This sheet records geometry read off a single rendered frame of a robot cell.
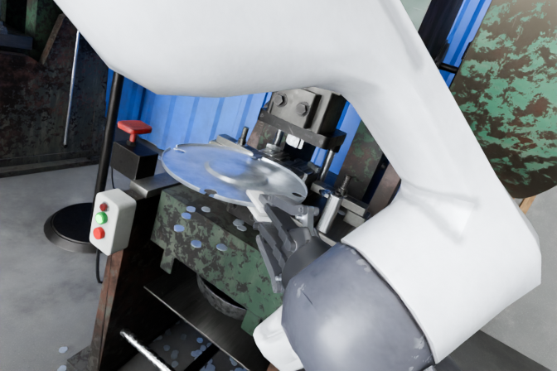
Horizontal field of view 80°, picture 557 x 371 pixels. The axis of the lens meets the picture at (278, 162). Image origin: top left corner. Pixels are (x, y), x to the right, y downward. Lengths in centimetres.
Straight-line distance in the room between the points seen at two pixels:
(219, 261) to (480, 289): 63
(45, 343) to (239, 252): 79
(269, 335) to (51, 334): 109
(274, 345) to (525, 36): 41
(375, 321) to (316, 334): 3
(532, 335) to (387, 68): 219
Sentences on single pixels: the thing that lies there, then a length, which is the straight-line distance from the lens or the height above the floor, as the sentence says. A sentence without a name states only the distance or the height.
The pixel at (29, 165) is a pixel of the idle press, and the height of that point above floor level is 3.
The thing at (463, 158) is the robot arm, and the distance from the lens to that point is 22.
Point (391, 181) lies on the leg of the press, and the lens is 108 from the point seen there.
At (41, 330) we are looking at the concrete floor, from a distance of 140.
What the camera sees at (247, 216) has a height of 67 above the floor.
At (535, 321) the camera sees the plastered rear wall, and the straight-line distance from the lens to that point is 228.
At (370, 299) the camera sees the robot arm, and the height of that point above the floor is 93.
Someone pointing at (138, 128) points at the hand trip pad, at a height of 76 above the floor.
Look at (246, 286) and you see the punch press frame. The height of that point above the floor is 55.
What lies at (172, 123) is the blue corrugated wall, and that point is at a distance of 270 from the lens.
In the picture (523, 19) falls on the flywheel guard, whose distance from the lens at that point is 45.
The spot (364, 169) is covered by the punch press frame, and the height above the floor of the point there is 80.
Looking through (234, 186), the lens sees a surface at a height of 80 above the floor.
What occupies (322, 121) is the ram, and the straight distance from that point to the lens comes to 77.
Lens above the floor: 104
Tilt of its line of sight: 18 degrees down
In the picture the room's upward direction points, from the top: 19 degrees clockwise
